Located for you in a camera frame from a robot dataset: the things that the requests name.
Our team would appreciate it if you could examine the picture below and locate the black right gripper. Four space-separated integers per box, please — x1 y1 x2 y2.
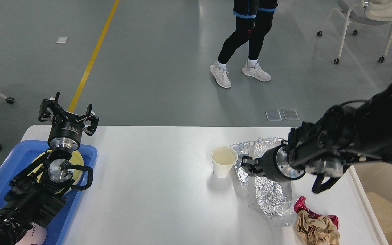
241 145 305 182

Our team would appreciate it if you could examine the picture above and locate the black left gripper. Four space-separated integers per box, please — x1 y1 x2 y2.
38 92 99 152

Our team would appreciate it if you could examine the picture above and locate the white paper cup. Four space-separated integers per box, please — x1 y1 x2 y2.
211 146 238 178

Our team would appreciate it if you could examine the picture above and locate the foil front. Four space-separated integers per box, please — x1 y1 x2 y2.
247 138 297 227

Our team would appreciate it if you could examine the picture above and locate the foil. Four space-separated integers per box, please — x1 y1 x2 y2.
230 141 255 187
247 138 297 227

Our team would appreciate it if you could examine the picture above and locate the yellow plate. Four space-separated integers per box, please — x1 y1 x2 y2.
33 149 84 185

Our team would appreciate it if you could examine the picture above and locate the pink mug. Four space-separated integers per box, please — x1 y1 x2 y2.
16 222 47 245

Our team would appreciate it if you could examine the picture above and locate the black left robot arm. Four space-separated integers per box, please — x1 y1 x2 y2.
0 93 99 245

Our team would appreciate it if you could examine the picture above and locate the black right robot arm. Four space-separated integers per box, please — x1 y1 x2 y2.
241 84 392 194

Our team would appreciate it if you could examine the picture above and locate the crumpled foil back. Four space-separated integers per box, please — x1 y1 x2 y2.
230 141 255 187

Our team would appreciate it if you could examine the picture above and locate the clear floor plate left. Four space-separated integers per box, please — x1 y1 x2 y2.
265 110 282 121

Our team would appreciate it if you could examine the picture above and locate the clear floor plate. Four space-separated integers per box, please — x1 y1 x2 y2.
282 109 300 120
265 110 282 121

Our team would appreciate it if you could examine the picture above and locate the red foil wrapper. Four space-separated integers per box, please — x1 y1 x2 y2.
294 196 339 228

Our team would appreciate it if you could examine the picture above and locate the clear floor plate right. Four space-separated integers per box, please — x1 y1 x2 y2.
282 109 300 120

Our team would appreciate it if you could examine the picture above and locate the crumpled brown paper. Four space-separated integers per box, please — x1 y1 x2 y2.
296 210 341 245

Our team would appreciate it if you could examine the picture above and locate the white plastic bin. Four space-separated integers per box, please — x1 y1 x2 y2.
346 162 392 245

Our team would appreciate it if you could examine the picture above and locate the person in black clothes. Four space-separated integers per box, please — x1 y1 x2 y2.
210 0 279 89

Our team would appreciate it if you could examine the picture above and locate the white office chair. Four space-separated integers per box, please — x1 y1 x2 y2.
317 0 392 65

